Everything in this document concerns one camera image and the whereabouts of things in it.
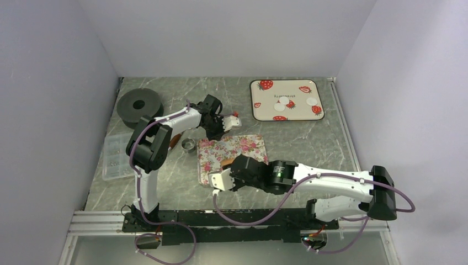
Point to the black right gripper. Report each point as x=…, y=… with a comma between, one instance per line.
x=238, y=185

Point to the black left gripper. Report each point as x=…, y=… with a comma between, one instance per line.
x=218, y=136

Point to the floral print tray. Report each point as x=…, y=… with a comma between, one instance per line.
x=210, y=154

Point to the wooden rolling pin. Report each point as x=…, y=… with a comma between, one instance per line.
x=227, y=162

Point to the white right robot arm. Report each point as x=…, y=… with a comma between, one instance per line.
x=370, y=193

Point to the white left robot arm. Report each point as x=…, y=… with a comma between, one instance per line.
x=149, y=146

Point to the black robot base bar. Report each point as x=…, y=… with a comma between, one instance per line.
x=175, y=227

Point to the strawberry print tray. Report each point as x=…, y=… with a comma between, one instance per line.
x=266, y=92

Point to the round white wrapper left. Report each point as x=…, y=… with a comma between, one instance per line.
x=279, y=107

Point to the round white wrapper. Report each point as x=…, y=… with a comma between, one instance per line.
x=284, y=100
x=311, y=101
x=279, y=107

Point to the round white wrapper middle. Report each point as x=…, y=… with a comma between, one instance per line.
x=284, y=100

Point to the black filament spool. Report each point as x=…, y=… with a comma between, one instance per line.
x=137, y=103

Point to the round white wrapper right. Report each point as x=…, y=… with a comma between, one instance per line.
x=311, y=101

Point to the clear plastic parts box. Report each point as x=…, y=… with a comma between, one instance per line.
x=115, y=160

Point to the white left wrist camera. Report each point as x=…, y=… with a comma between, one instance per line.
x=230, y=121

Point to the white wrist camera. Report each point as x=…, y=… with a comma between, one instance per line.
x=230, y=121
x=221, y=180

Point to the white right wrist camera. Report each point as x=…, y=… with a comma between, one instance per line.
x=221, y=180

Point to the aluminium frame rail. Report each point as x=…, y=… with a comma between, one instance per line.
x=96, y=223

